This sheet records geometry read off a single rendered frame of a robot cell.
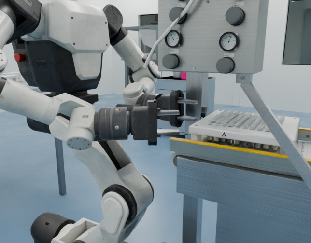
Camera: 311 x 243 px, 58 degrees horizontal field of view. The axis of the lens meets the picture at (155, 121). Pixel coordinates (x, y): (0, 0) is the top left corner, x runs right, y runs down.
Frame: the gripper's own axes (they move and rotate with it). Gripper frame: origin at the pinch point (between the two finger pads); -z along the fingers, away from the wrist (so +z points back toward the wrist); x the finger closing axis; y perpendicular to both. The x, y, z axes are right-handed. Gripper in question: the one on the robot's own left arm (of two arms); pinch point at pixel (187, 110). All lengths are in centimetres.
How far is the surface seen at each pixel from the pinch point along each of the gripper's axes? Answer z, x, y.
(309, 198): -39.0, 12.1, 16.0
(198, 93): 0.3, -4.6, -7.5
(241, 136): -23.8, 1.1, 15.9
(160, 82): 168, 18, -216
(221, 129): -18.8, 0.2, 15.7
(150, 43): 241, -35, -292
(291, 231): -35.8, 23.3, 12.0
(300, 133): -31.9, 5.1, -10.3
